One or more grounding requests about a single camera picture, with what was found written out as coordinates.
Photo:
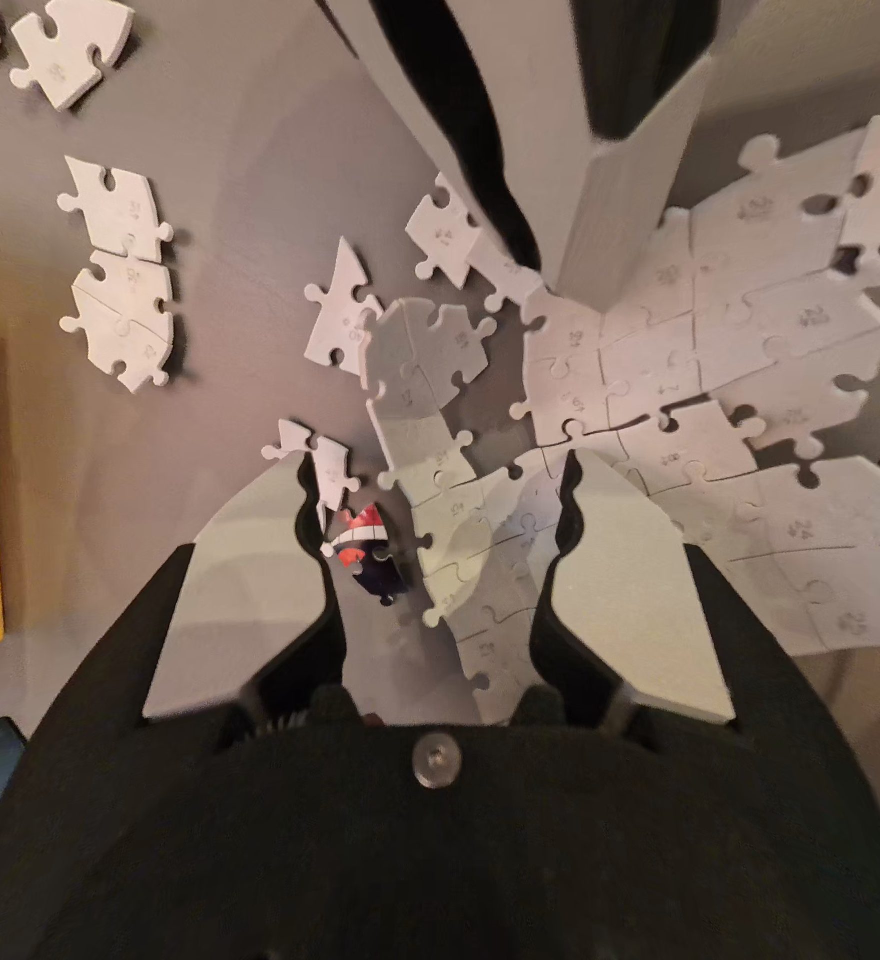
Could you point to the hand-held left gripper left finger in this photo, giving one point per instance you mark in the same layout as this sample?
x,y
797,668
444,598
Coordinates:
x,y
252,600

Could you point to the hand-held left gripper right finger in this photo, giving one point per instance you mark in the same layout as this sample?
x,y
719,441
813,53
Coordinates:
x,y
635,600

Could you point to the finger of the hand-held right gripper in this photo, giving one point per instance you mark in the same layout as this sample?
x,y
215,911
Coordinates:
x,y
545,150
380,45

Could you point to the curved assembled puzzle ball section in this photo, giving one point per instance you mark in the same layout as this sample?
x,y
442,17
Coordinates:
x,y
710,360

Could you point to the printed red black puzzle piece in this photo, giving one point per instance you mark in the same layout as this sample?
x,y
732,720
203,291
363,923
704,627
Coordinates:
x,y
365,536

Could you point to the three joined white puzzle pieces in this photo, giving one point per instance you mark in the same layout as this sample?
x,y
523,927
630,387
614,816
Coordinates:
x,y
121,300

